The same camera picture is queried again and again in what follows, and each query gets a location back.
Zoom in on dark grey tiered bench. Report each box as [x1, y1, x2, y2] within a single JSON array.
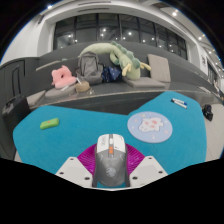
[[0, 41, 224, 116]]

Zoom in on beige square cushion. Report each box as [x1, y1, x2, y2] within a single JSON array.
[[147, 53, 172, 84]]

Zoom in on black suitcase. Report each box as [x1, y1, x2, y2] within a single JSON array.
[[1, 94, 32, 134]]

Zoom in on pink plush cushion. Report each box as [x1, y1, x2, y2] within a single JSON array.
[[50, 65, 78, 90]]

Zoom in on white marker with blue cap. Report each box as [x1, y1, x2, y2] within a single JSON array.
[[171, 97, 188, 106]]

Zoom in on round light blue mouse pad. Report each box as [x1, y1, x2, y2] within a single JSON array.
[[126, 111, 174, 144]]

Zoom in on small grey seat cushion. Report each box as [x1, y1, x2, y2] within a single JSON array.
[[26, 89, 47, 108]]

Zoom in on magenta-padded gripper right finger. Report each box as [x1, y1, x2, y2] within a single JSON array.
[[123, 143, 169, 188]]

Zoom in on small green case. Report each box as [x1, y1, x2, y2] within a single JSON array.
[[39, 117, 61, 131]]

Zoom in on dark blue bag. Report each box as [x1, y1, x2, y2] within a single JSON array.
[[100, 65, 122, 83]]

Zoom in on large dark window wall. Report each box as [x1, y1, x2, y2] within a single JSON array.
[[52, 13, 188, 60]]

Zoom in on grey backpack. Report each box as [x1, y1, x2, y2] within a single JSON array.
[[75, 51, 104, 85]]

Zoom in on round grey seat cushion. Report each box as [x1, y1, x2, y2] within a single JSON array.
[[44, 85, 79, 99]]

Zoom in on black bag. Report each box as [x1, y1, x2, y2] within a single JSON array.
[[201, 104, 214, 122]]

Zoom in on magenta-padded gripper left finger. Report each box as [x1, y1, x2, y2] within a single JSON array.
[[54, 143, 98, 188]]

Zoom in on ceiling lights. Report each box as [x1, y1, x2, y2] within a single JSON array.
[[44, 3, 209, 43]]

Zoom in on grey and white computer mouse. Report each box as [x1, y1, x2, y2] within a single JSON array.
[[92, 133, 131, 189]]

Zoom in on green dragon plush toy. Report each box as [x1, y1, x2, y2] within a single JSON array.
[[78, 40, 152, 81]]

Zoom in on tan round bowl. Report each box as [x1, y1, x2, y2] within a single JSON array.
[[75, 80, 91, 94]]

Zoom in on white marker with dark cap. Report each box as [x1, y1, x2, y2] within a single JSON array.
[[170, 99, 188, 110]]

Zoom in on flat grey seat cushion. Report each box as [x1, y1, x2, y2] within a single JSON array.
[[123, 76, 167, 89]]

